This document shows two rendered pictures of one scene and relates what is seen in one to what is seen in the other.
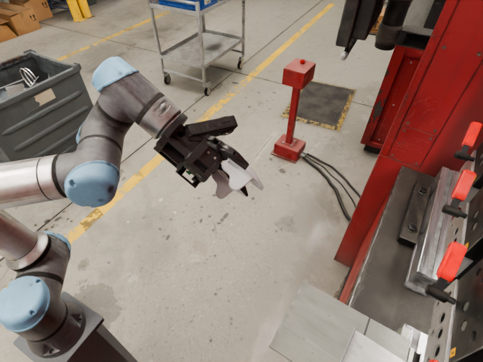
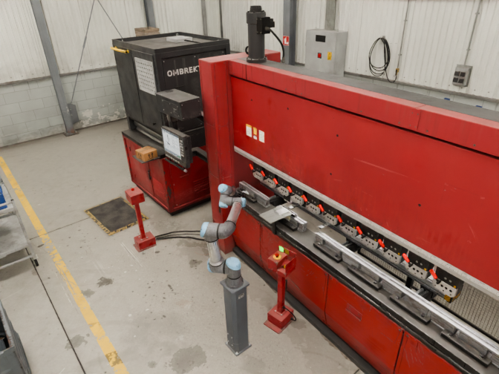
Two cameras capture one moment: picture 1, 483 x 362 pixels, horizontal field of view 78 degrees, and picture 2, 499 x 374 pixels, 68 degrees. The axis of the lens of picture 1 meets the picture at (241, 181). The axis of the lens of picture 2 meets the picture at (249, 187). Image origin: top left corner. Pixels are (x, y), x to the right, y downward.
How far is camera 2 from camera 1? 300 cm
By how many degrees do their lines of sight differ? 54
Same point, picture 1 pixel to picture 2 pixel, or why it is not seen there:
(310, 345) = (273, 217)
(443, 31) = (220, 150)
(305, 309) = (265, 216)
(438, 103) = (227, 167)
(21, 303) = (235, 260)
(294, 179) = (168, 249)
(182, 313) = (216, 317)
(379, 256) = (255, 208)
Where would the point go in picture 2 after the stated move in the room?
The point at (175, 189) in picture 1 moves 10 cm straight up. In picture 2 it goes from (127, 305) to (125, 298)
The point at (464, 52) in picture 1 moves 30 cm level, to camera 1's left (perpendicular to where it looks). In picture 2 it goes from (226, 152) to (213, 163)
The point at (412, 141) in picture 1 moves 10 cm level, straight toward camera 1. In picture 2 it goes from (226, 181) to (231, 185)
